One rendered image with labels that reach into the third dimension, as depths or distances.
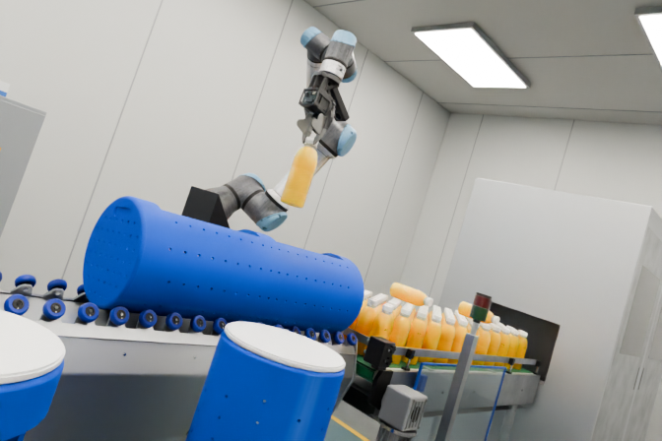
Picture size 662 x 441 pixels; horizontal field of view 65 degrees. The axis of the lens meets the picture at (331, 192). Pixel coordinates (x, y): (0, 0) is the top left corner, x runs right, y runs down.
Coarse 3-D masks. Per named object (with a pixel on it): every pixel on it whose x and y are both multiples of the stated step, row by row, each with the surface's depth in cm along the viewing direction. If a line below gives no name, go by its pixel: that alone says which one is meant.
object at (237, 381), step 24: (216, 360) 107; (240, 360) 102; (264, 360) 100; (216, 384) 104; (240, 384) 101; (264, 384) 100; (288, 384) 100; (312, 384) 102; (336, 384) 107; (216, 408) 102; (240, 408) 100; (264, 408) 99; (288, 408) 100; (312, 408) 102; (192, 432) 106; (216, 432) 101; (240, 432) 99; (264, 432) 99; (288, 432) 100; (312, 432) 104
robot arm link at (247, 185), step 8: (240, 176) 208; (248, 176) 207; (256, 176) 208; (232, 184) 203; (240, 184) 204; (248, 184) 205; (256, 184) 207; (240, 192) 202; (248, 192) 203; (256, 192) 203; (240, 200) 202; (248, 200) 202; (240, 208) 206
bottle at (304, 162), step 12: (312, 144) 153; (300, 156) 151; (312, 156) 151; (300, 168) 150; (312, 168) 152; (288, 180) 151; (300, 180) 150; (288, 192) 150; (300, 192) 150; (288, 204) 154; (300, 204) 150
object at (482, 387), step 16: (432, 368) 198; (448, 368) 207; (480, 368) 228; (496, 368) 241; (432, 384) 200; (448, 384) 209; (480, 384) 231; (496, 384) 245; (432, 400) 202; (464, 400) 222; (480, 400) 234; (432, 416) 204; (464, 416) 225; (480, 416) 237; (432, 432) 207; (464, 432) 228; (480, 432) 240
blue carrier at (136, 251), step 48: (96, 240) 134; (144, 240) 120; (192, 240) 130; (240, 240) 145; (96, 288) 127; (144, 288) 121; (192, 288) 130; (240, 288) 141; (288, 288) 154; (336, 288) 170
